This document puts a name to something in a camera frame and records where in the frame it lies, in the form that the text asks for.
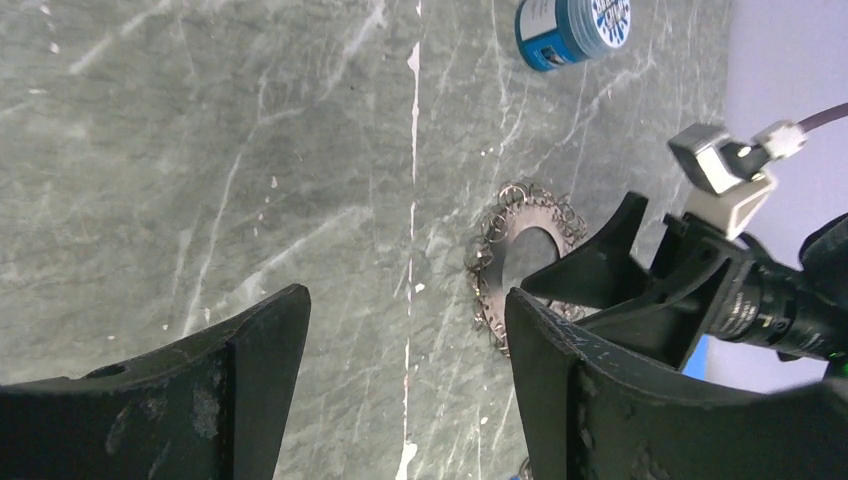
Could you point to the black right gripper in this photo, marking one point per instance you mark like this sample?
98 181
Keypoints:
704 283

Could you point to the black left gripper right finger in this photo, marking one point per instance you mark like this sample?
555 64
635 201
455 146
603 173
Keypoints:
593 410

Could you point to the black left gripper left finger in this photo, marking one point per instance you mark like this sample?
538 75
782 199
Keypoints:
212 405

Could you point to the blue round jar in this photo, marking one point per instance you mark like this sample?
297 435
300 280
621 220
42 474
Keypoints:
551 34

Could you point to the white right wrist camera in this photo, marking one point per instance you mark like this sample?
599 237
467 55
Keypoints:
720 198

